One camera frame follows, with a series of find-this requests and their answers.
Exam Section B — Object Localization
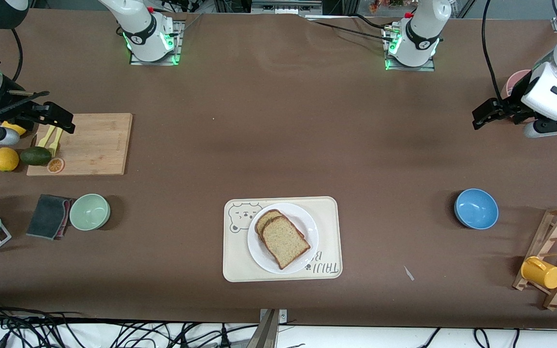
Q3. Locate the grey metal box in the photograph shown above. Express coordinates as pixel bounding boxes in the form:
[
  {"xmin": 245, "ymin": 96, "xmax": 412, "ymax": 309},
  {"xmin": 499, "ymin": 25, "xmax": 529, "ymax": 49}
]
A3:
[{"xmin": 251, "ymin": 0, "xmax": 323, "ymax": 16}]

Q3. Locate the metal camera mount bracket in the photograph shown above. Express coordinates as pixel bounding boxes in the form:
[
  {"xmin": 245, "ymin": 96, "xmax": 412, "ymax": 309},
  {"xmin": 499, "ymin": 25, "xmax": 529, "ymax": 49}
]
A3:
[{"xmin": 251, "ymin": 308, "xmax": 288, "ymax": 348}]

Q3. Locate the wooden cutting board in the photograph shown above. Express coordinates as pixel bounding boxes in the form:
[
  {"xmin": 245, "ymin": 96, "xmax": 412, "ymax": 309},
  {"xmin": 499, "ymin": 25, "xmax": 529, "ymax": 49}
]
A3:
[{"xmin": 26, "ymin": 113, "xmax": 133, "ymax": 176}]

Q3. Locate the blue bowl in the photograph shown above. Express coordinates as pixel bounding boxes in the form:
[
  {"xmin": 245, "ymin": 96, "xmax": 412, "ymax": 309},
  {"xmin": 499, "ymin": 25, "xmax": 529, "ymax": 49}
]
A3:
[{"xmin": 454, "ymin": 188, "xmax": 499, "ymax": 230}]

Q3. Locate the black cable bundle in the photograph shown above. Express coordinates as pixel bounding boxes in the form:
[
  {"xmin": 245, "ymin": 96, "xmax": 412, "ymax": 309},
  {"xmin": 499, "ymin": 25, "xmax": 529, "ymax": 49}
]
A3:
[{"xmin": 0, "ymin": 296, "xmax": 260, "ymax": 348}]

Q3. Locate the cream bear print tray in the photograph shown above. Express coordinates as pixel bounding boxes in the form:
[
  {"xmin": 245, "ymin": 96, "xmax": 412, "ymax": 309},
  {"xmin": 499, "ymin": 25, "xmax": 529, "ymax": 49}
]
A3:
[{"xmin": 222, "ymin": 196, "xmax": 343, "ymax": 283}]

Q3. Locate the round white plate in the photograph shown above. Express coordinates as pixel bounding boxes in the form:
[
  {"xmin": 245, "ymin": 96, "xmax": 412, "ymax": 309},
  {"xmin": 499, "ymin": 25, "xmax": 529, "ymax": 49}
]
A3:
[{"xmin": 247, "ymin": 203, "xmax": 319, "ymax": 275}]

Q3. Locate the dark green avocado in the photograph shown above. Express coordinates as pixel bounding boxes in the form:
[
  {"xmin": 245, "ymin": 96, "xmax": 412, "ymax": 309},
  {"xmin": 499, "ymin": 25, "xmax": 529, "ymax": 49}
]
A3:
[{"xmin": 19, "ymin": 146, "xmax": 53, "ymax": 166}]

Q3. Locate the yellow mug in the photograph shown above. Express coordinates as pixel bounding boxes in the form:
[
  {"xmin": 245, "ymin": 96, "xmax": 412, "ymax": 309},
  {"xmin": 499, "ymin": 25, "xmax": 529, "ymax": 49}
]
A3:
[{"xmin": 521, "ymin": 256, "xmax": 557, "ymax": 290}]

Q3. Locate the brown crust bread slice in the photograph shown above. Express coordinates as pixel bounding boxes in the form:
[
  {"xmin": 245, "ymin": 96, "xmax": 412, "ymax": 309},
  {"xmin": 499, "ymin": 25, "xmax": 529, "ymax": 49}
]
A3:
[
  {"xmin": 261, "ymin": 216, "xmax": 311, "ymax": 270},
  {"xmin": 255, "ymin": 209, "xmax": 284, "ymax": 236}
]

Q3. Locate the folded grey cloth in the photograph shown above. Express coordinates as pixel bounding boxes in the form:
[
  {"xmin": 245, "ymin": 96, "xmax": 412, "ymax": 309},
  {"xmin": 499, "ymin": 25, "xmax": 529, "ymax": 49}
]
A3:
[{"xmin": 26, "ymin": 194, "xmax": 76, "ymax": 241}]

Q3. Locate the wooden mug rack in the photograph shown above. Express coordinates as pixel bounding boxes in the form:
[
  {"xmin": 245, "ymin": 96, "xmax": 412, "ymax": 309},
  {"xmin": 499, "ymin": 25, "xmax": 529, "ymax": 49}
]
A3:
[{"xmin": 512, "ymin": 204, "xmax": 557, "ymax": 311}]

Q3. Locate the mint green bowl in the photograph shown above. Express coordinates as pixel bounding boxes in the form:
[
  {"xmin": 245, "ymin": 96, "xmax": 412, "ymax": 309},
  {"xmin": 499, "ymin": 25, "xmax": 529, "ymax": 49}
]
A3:
[{"xmin": 69, "ymin": 193, "xmax": 111, "ymax": 231}]

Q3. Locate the round orange-yellow fruit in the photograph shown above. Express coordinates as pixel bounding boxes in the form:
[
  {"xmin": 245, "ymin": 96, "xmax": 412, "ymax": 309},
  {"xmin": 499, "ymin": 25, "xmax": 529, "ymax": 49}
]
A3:
[{"xmin": 0, "ymin": 147, "xmax": 20, "ymax": 172}]

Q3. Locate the black cable on table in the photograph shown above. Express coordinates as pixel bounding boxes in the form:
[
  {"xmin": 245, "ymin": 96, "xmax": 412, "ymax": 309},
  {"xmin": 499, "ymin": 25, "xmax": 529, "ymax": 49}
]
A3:
[{"xmin": 303, "ymin": 14, "xmax": 397, "ymax": 44}]

